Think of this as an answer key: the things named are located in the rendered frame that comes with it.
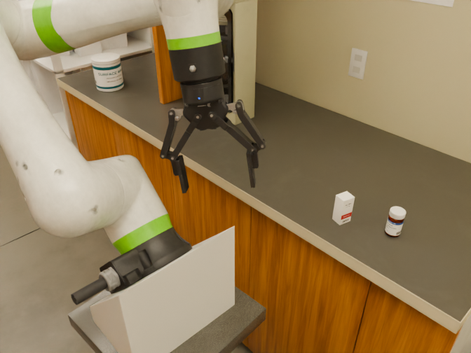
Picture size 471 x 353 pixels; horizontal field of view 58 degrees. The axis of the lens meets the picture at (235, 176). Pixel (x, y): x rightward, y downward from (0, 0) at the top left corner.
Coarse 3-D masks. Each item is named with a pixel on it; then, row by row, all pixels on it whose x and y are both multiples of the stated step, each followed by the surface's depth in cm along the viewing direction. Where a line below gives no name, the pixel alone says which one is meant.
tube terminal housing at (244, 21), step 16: (240, 0) 150; (256, 0) 155; (240, 16) 153; (256, 16) 158; (240, 32) 156; (256, 32) 161; (240, 48) 159; (240, 64) 163; (240, 80) 166; (240, 96) 170
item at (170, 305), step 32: (192, 256) 81; (224, 256) 88; (128, 288) 76; (160, 288) 78; (192, 288) 85; (224, 288) 93; (96, 320) 93; (128, 320) 76; (160, 320) 82; (192, 320) 90; (128, 352) 82; (160, 352) 86
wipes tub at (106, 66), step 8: (96, 56) 201; (104, 56) 200; (112, 56) 201; (96, 64) 196; (104, 64) 196; (112, 64) 197; (120, 64) 202; (96, 72) 199; (104, 72) 198; (112, 72) 199; (120, 72) 203; (96, 80) 202; (104, 80) 200; (112, 80) 201; (120, 80) 204; (104, 88) 202; (112, 88) 203; (120, 88) 206
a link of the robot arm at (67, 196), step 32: (0, 0) 82; (0, 32) 76; (0, 64) 73; (0, 96) 72; (32, 96) 74; (0, 128) 72; (32, 128) 71; (32, 160) 70; (64, 160) 71; (32, 192) 70; (64, 192) 69; (96, 192) 72; (64, 224) 70; (96, 224) 74
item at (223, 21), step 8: (224, 16) 153; (232, 16) 151; (224, 24) 154; (232, 24) 152; (224, 32) 156; (232, 32) 154; (224, 40) 158; (232, 40) 155; (224, 48) 160; (232, 48) 157; (224, 56) 161; (232, 56) 159; (232, 64) 160; (232, 72) 162; (224, 80) 167; (232, 80) 164; (224, 88) 169; (232, 88) 166; (224, 96) 170; (232, 96) 167
